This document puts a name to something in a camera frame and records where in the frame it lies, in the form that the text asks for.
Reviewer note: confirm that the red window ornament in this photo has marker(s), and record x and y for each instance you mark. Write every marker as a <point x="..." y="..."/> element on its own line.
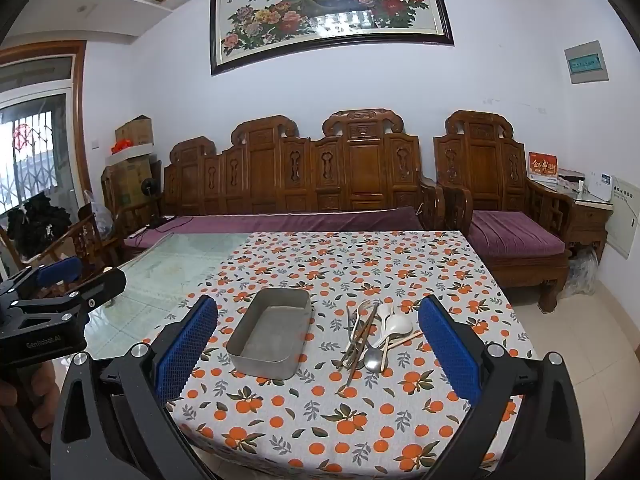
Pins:
<point x="22" y="137"/>

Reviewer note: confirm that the wooden side chair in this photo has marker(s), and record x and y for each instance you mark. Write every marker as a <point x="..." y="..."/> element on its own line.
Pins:
<point x="85" y="240"/>

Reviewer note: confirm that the pile of black clothes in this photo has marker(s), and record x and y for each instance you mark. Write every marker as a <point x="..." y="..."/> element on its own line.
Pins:
<point x="40" y="222"/>

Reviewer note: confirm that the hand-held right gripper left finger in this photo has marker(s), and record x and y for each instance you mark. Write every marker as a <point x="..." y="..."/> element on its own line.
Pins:
<point x="187" y="352"/>

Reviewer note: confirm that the white wall cabinet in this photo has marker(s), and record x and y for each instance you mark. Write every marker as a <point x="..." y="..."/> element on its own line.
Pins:
<point x="620" y="220"/>

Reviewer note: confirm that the metal window grille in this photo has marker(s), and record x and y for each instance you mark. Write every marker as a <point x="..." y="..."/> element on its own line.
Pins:
<point x="40" y="160"/>

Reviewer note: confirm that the white electronic device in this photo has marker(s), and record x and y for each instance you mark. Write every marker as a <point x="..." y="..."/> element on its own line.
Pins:
<point x="600" y="185"/>

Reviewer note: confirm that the red gift box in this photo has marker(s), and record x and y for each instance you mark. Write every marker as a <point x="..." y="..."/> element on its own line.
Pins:
<point x="542" y="165"/>

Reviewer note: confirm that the metal fork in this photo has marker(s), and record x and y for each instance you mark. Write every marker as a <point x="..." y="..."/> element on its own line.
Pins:
<point x="351" y="325"/>

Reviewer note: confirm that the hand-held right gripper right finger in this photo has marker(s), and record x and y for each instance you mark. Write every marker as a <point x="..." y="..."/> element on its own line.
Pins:
<point x="447" y="352"/>

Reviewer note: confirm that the square purple seat cushion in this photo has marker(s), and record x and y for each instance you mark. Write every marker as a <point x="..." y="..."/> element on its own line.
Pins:
<point x="510" y="232"/>

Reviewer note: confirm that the large cardboard box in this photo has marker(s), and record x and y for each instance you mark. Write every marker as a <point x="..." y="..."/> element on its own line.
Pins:
<point x="127" y="180"/>

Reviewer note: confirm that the crumpled clear plastic bag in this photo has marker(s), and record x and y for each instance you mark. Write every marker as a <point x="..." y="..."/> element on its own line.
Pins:
<point x="97" y="212"/>

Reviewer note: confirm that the small white plastic spoon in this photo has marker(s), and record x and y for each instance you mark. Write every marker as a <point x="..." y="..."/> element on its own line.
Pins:
<point x="384" y="311"/>

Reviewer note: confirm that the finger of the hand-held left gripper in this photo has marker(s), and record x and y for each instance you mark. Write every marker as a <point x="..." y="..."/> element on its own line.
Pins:
<point x="102" y="287"/>
<point x="60" y="270"/>

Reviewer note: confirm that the open brown cardboard box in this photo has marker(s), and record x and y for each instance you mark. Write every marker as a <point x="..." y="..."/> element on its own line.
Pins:
<point x="135" y="132"/>

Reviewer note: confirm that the carved wooden sofa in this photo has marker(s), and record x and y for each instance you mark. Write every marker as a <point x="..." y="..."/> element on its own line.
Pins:
<point x="365" y="170"/>

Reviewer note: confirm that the large white plastic spoon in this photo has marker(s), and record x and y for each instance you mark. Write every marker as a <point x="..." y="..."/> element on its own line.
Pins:
<point x="400" y="325"/>

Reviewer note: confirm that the wooden door frame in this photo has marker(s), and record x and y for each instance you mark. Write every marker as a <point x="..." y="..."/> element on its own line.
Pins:
<point x="82" y="125"/>

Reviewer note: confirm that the rectangular metal tray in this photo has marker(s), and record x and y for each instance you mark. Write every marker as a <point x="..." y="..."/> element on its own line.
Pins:
<point x="272" y="335"/>

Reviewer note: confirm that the person's left hand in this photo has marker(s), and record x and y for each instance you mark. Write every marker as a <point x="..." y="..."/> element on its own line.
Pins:
<point x="44" y="410"/>

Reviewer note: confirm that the carved wooden armchair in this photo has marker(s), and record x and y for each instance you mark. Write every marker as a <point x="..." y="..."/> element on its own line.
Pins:
<point x="480" y="165"/>

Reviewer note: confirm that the white plastic fork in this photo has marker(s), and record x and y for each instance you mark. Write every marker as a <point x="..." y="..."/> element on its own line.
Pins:
<point x="361" y="312"/>

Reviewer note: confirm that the metal spoon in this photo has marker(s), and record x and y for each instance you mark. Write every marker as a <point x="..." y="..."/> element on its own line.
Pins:
<point x="374" y="360"/>

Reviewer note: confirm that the red decoration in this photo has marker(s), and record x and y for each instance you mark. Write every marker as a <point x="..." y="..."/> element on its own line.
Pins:
<point x="121" y="147"/>

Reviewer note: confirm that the long purple sofa cushion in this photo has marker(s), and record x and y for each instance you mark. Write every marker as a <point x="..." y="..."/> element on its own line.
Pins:
<point x="300" y="222"/>

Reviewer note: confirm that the grey wall electrical panel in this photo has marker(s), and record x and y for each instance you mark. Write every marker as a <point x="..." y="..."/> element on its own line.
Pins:
<point x="586" y="62"/>

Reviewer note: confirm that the wooden side table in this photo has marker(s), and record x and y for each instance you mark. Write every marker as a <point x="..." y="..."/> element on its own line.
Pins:
<point x="587" y="225"/>

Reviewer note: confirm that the orange fruit print tablecloth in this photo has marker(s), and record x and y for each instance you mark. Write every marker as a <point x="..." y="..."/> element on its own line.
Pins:
<point x="350" y="410"/>

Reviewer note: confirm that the dark brown chopstick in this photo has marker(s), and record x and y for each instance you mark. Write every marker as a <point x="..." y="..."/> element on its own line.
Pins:
<point x="362" y="342"/>
<point x="352" y="349"/>

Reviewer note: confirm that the small black fan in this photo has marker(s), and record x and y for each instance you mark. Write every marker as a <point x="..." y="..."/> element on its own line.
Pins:
<point x="150" y="187"/>

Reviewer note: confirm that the framed peacock flower painting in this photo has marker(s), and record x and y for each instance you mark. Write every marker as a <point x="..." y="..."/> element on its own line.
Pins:
<point x="325" y="5"/>

